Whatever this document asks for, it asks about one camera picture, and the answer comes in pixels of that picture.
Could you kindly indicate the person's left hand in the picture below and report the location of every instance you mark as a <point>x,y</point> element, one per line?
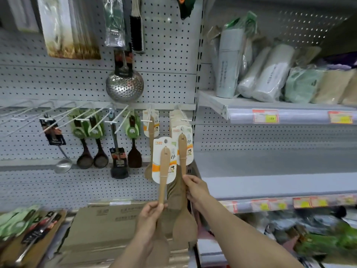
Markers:
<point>147,226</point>

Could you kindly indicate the person's right hand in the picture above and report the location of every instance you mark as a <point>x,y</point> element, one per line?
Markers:
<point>199,193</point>

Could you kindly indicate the dark wooden spatula green card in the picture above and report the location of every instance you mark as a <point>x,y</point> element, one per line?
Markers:
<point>134,160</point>

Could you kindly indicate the wooden spatulas bunch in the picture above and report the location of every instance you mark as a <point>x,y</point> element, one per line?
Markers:
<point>175,117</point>

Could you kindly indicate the small steel ladle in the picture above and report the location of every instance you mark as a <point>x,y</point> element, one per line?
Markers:
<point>63,166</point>

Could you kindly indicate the bundle of carded steel utensils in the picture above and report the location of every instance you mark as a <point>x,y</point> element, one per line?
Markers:
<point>36,234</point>

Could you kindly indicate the row of dark spoons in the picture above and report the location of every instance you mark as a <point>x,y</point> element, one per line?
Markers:
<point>14,220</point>

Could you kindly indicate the person's right forearm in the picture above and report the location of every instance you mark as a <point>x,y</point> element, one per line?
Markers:
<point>245,242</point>

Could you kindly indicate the grey store shelf unit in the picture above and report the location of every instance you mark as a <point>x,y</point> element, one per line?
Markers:
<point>279,187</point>

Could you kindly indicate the flat cardboard box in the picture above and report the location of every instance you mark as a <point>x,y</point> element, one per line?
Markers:
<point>106,228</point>

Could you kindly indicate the row of red yellow labels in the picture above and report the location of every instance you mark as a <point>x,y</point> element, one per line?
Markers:
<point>301,203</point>

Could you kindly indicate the slim white roll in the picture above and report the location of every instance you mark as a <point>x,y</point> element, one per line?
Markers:
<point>252,78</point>

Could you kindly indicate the assorted packaged goods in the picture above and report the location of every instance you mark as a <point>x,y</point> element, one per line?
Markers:
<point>320,240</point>

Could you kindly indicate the large steel skimmer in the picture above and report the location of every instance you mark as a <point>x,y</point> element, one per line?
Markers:
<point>124,86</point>

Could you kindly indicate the slim grey cup pack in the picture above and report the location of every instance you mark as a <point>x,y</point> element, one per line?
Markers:
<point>214,61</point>

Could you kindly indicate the thick white roll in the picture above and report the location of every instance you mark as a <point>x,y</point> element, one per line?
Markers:
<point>272,78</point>

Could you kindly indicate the row of green beige packs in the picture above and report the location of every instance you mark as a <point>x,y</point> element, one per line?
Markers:
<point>304,86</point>

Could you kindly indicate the black orange tool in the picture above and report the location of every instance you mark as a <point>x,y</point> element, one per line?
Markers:
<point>185,8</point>

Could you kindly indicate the clear pack green insert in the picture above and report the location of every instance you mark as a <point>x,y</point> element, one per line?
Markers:
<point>113,25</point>

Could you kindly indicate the purple box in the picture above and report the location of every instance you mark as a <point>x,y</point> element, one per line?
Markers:
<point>340,61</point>

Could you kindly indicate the white knife in package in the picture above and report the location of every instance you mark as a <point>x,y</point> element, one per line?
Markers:
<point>58,30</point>

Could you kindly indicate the pale boxed pack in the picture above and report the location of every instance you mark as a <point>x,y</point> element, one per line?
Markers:
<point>22,13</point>

